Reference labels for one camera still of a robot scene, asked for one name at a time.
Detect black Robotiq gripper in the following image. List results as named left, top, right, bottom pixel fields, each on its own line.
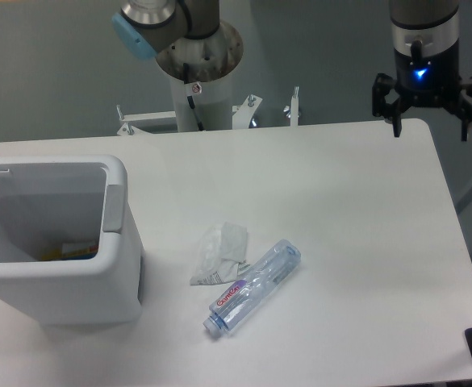
left=371, top=51, right=472, bottom=142

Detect white plastic wrapper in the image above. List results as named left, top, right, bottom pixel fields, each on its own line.
left=190, top=222, right=251, bottom=286

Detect clear plastic water bottle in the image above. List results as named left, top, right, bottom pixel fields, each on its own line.
left=203, top=239, right=301, bottom=339

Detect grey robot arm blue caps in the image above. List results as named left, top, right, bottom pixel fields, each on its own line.
left=111, top=1, right=472, bottom=139

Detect colourful trash inside can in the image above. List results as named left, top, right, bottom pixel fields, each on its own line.
left=39, top=241, right=98, bottom=261

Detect white plastic trash can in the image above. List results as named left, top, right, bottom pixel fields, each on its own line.
left=0, top=155, right=143, bottom=325

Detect white metal base frame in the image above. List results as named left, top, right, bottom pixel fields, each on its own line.
left=115, top=85, right=303, bottom=136

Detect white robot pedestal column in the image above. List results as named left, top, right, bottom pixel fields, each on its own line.
left=154, top=20, right=244, bottom=132

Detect black cable on pedestal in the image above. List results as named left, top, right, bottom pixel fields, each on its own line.
left=182, top=61, right=206, bottom=132

